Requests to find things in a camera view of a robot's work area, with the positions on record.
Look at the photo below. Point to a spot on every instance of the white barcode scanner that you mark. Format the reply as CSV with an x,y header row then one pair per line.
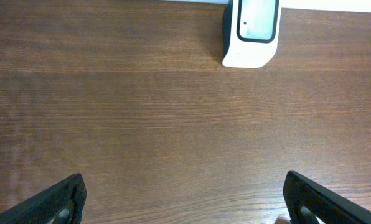
x,y
250,31

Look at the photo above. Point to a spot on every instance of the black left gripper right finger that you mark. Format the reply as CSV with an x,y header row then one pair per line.
x,y
310,202

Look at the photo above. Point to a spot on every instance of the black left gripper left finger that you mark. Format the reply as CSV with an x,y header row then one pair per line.
x,y
61,203

